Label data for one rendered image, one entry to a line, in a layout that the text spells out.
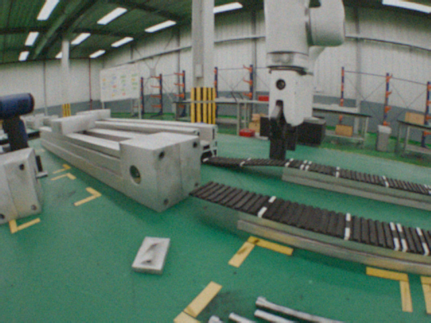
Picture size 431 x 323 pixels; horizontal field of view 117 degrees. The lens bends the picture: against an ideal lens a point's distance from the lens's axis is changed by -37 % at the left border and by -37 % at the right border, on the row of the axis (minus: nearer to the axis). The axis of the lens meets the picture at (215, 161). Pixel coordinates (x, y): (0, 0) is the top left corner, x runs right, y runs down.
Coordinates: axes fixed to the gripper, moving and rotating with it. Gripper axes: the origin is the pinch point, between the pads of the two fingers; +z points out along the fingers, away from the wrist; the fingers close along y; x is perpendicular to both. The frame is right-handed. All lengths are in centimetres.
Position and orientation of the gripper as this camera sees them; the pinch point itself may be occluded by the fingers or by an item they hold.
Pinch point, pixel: (283, 149)
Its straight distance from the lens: 43.5
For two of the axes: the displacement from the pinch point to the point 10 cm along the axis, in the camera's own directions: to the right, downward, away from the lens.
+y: 5.6, -2.5, 7.9
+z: 0.0, 9.5, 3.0
